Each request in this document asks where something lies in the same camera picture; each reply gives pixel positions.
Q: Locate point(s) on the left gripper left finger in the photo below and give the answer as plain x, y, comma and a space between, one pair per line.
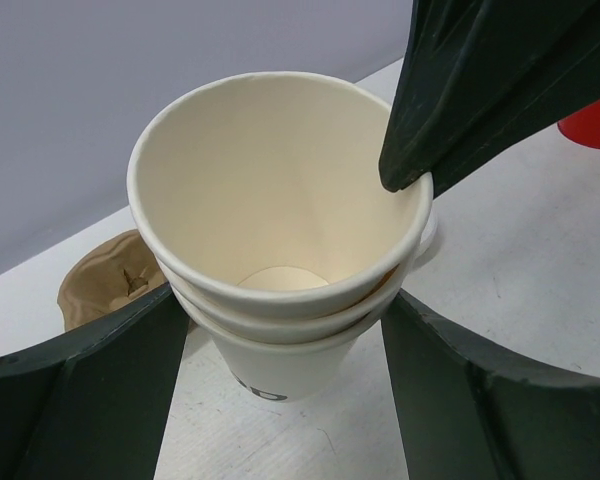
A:
93, 403

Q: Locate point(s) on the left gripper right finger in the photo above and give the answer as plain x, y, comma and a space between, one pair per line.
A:
469, 408

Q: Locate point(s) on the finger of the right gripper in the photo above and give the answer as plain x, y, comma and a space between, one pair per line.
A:
493, 72
448, 174

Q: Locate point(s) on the white paper cup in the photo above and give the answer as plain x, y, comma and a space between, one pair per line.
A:
261, 193

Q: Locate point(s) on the clear plastic lid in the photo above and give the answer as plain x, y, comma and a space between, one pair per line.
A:
426, 249

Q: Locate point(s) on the white paper cups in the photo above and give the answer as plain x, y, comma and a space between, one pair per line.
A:
287, 360

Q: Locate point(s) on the red cup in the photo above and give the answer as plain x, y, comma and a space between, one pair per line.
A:
583, 126

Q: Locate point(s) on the brown cardboard cup carrier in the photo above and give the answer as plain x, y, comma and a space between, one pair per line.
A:
111, 276

